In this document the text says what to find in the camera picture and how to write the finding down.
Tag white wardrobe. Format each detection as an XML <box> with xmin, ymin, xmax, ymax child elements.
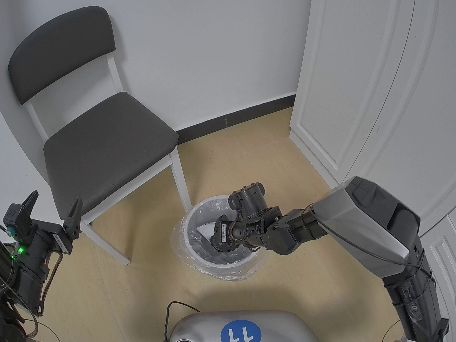
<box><xmin>289</xmin><ymin>0</ymin><xmax>456</xmax><ymax>321</ymax></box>

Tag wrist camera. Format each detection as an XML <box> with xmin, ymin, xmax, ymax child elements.
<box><xmin>4</xmin><ymin>203</ymin><xmax>33</xmax><ymax>243</ymax></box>
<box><xmin>227</xmin><ymin>190</ymin><xmax>244</xmax><ymax>213</ymax></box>

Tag clear plastic bag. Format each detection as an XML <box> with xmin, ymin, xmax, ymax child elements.
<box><xmin>172</xmin><ymin>196</ymin><xmax>270</xmax><ymax>281</ymax></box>

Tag white trash bin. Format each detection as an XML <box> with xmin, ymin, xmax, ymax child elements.
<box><xmin>182</xmin><ymin>197</ymin><xmax>263</xmax><ymax>273</ymax></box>

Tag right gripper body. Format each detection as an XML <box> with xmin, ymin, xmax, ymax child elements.
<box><xmin>214</xmin><ymin>219</ymin><xmax>259</xmax><ymax>249</ymax></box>

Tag black plastic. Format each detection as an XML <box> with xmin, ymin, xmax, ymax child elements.
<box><xmin>209</xmin><ymin>213</ymin><xmax>247</xmax><ymax>253</ymax></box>

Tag black cable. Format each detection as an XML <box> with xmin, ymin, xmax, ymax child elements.
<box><xmin>164</xmin><ymin>301</ymin><xmax>202</xmax><ymax>342</ymax></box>

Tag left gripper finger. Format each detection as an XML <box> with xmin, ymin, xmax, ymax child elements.
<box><xmin>63</xmin><ymin>195</ymin><xmax>83</xmax><ymax>242</ymax></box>
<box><xmin>21</xmin><ymin>190</ymin><xmax>39</xmax><ymax>222</ymax></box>

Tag grey padded white chair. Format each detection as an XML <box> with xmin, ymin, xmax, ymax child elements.
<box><xmin>6</xmin><ymin>6</ymin><xmax>191</xmax><ymax>266</ymax></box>

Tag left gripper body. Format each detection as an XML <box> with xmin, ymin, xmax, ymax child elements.
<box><xmin>17</xmin><ymin>221</ymin><xmax>75</xmax><ymax>271</ymax></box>

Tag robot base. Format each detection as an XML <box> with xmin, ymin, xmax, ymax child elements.
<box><xmin>170</xmin><ymin>310</ymin><xmax>319</xmax><ymax>342</ymax></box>

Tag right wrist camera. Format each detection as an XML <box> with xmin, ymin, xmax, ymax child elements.
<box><xmin>227</xmin><ymin>190</ymin><xmax>244</xmax><ymax>213</ymax></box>

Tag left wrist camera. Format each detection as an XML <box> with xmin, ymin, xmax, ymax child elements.
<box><xmin>4</xmin><ymin>203</ymin><xmax>33</xmax><ymax>243</ymax></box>

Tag white paper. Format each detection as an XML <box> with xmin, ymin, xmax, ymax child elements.
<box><xmin>197</xmin><ymin>222</ymin><xmax>217</xmax><ymax>242</ymax></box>

